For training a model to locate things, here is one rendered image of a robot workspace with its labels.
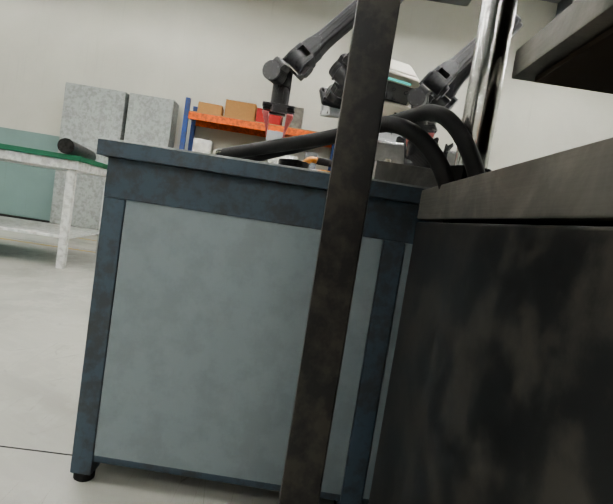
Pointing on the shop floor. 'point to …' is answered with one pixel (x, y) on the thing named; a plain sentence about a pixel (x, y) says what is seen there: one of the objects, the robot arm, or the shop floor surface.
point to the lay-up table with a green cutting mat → (80, 156)
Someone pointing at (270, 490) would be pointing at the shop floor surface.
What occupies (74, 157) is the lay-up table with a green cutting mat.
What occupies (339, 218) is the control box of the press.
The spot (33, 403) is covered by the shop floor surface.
